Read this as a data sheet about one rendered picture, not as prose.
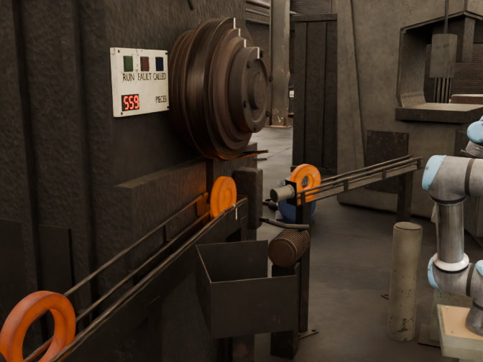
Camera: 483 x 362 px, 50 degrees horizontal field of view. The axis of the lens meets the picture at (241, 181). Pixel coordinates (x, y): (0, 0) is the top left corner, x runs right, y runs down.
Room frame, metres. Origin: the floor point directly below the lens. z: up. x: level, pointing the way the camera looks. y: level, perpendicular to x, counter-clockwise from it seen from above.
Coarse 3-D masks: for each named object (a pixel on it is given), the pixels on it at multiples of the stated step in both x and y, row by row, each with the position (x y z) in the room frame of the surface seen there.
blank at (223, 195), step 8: (216, 184) 1.75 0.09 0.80; (224, 184) 1.76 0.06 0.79; (232, 184) 1.82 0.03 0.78; (216, 192) 1.72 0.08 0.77; (224, 192) 1.76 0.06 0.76; (232, 192) 1.82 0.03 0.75; (216, 200) 1.72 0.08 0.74; (224, 200) 1.82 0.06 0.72; (232, 200) 1.82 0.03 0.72; (216, 208) 1.72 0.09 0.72; (224, 208) 1.76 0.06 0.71
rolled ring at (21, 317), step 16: (32, 304) 0.92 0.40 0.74; (48, 304) 0.96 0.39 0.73; (64, 304) 1.00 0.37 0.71; (16, 320) 0.89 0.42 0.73; (64, 320) 1.00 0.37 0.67; (0, 336) 0.88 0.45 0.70; (16, 336) 0.88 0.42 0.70; (64, 336) 1.00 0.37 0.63; (16, 352) 0.88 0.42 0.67; (48, 352) 0.98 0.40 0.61
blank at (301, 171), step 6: (300, 168) 2.16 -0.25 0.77; (306, 168) 2.18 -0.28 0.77; (312, 168) 2.20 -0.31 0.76; (294, 174) 2.16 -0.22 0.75; (300, 174) 2.16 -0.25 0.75; (306, 174) 2.18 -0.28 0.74; (312, 174) 2.20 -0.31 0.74; (318, 174) 2.22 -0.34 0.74; (294, 180) 2.14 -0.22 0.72; (300, 180) 2.16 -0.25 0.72; (312, 180) 2.21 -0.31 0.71; (318, 180) 2.22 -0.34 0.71; (300, 186) 2.16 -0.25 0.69; (312, 186) 2.20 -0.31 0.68; (306, 192) 2.18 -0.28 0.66; (306, 198) 2.18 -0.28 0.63
